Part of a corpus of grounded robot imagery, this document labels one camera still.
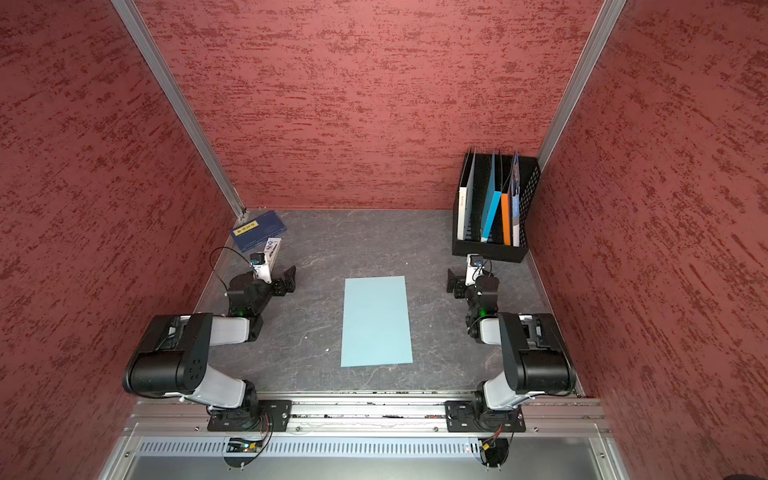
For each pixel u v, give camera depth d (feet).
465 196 2.88
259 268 2.61
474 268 2.62
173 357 1.49
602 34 2.43
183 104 2.88
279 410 2.48
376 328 2.93
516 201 2.80
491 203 2.89
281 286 2.75
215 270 3.57
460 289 2.78
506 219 3.05
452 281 2.80
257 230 3.75
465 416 2.43
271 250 3.49
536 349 1.68
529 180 3.40
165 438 2.33
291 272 2.85
